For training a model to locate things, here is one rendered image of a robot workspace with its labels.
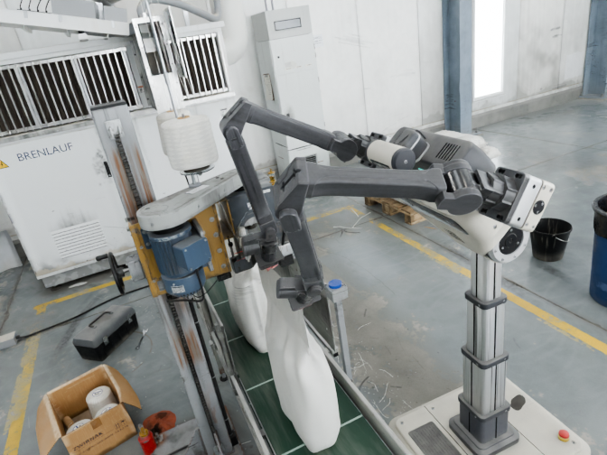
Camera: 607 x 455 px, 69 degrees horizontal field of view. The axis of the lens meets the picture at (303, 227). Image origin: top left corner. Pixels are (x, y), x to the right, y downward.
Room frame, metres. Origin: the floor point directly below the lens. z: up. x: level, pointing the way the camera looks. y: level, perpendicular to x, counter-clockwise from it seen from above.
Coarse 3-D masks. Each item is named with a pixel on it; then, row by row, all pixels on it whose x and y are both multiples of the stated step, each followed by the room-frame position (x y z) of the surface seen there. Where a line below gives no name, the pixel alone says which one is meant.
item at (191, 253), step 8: (184, 240) 1.38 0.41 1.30; (192, 240) 1.37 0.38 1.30; (200, 240) 1.36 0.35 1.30; (176, 248) 1.34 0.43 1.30; (184, 248) 1.31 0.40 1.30; (192, 248) 1.33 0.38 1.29; (200, 248) 1.35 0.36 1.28; (208, 248) 1.38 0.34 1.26; (176, 256) 1.35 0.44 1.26; (184, 256) 1.31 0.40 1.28; (192, 256) 1.33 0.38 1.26; (200, 256) 1.35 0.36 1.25; (208, 256) 1.37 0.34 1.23; (184, 264) 1.32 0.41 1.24; (192, 264) 1.32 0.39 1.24; (200, 264) 1.34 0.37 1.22
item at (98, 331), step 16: (96, 320) 2.78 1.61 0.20; (112, 320) 2.75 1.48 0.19; (128, 320) 2.83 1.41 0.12; (80, 336) 2.61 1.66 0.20; (96, 336) 2.59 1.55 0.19; (112, 336) 2.68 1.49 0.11; (128, 336) 2.80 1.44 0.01; (144, 336) 2.77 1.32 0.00; (80, 352) 2.61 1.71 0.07; (96, 352) 2.55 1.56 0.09
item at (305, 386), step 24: (264, 288) 1.68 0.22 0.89; (288, 312) 1.38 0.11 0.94; (288, 336) 1.36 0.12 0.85; (312, 336) 1.39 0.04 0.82; (288, 360) 1.27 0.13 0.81; (312, 360) 1.25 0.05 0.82; (288, 384) 1.26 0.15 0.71; (312, 384) 1.21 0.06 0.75; (288, 408) 1.31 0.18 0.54; (312, 408) 1.20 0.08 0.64; (336, 408) 1.25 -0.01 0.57; (312, 432) 1.20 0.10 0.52; (336, 432) 1.23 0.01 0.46
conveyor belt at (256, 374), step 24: (216, 288) 2.64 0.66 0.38; (240, 336) 2.06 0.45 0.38; (240, 360) 1.85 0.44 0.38; (264, 360) 1.82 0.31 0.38; (240, 384) 1.77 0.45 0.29; (264, 384) 1.65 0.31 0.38; (336, 384) 1.57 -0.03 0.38; (264, 408) 1.50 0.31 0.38; (288, 432) 1.34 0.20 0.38; (360, 432) 1.29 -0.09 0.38
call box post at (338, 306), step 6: (336, 306) 1.67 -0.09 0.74; (336, 312) 1.68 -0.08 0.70; (342, 312) 1.68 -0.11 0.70; (336, 318) 1.69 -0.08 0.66; (342, 318) 1.67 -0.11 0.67; (342, 324) 1.67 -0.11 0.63; (342, 330) 1.67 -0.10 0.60; (342, 336) 1.67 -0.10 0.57; (342, 342) 1.67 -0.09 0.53; (342, 348) 1.67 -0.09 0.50; (348, 348) 1.68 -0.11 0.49; (342, 354) 1.68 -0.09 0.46; (348, 354) 1.67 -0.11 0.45; (342, 360) 1.69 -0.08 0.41; (348, 360) 1.67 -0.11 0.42; (348, 366) 1.67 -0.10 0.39; (348, 372) 1.67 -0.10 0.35
